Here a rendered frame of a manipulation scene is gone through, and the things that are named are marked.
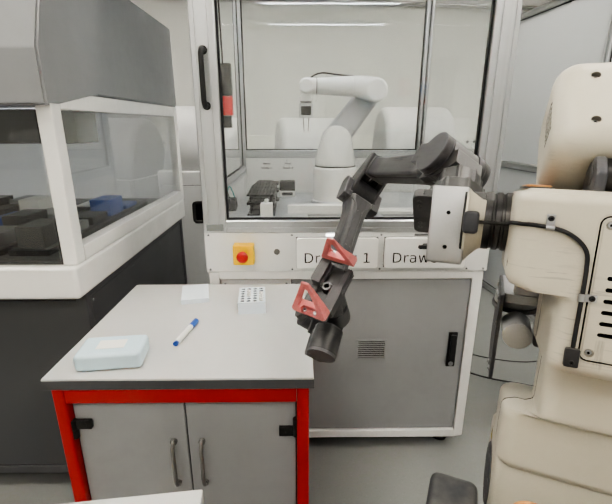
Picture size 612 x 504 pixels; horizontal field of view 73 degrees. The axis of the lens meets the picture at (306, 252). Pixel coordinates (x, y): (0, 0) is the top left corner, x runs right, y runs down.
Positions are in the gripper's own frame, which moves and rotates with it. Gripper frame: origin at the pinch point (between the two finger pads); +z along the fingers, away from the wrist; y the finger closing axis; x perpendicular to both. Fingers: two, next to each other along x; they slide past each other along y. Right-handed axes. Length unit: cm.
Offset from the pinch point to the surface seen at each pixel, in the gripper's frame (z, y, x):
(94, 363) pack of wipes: -23, -30, -49
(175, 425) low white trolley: -41, -32, -32
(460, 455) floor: -140, 12, 31
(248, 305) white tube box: -46, 5, -37
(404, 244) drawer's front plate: -63, 53, -6
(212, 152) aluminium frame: -24, 42, -67
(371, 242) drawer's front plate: -59, 48, -16
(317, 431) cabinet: -123, -7, -23
